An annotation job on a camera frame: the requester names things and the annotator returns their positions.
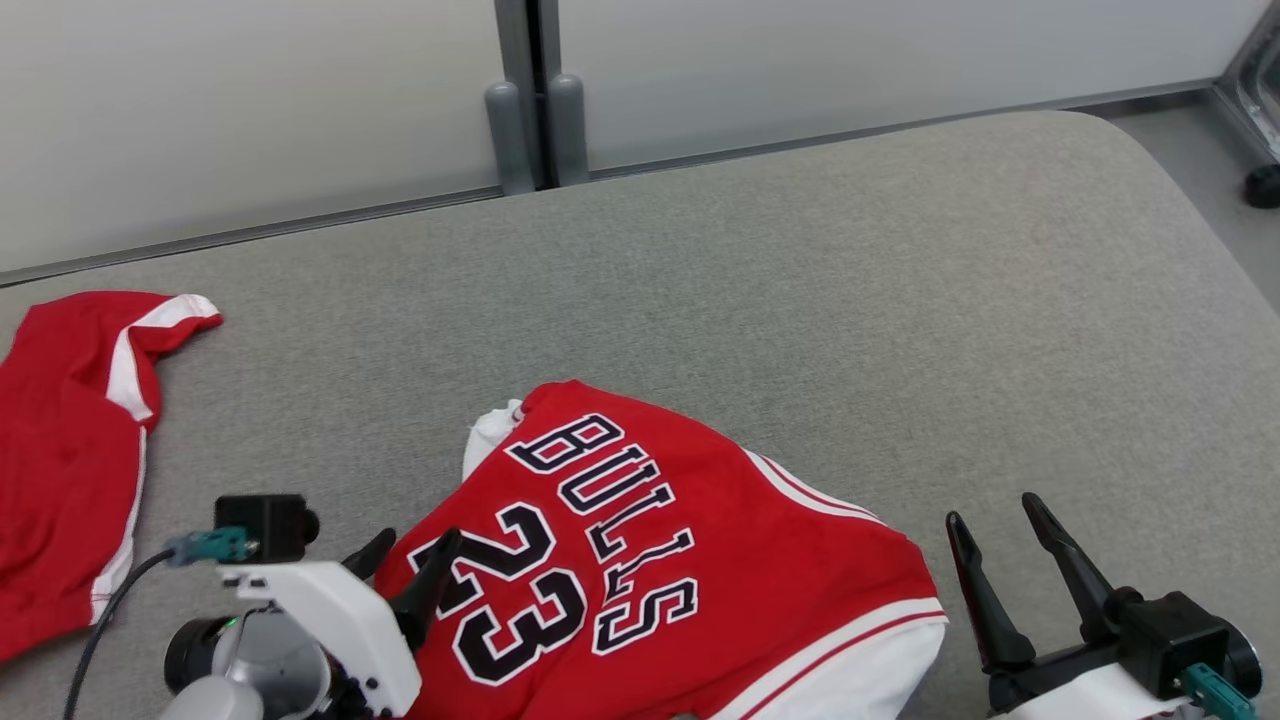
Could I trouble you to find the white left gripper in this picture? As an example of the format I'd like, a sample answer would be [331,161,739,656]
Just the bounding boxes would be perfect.
[215,528,464,720]

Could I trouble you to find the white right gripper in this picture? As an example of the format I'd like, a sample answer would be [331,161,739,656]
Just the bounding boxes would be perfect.
[945,492,1203,720]

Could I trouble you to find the red Bulls 23 jersey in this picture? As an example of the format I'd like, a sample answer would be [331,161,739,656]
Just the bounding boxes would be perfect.
[375,380,949,720]

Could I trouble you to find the red shorts with white stripes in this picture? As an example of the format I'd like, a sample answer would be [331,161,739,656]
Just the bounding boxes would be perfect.
[0,290,223,663]

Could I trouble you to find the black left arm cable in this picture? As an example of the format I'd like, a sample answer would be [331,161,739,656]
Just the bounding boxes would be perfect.
[62,547,177,720]

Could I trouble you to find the grey metal partition post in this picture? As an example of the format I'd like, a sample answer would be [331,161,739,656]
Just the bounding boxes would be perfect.
[494,0,563,191]

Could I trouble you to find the silver metal frame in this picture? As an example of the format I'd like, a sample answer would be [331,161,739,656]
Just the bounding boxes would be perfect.
[1212,4,1280,167]

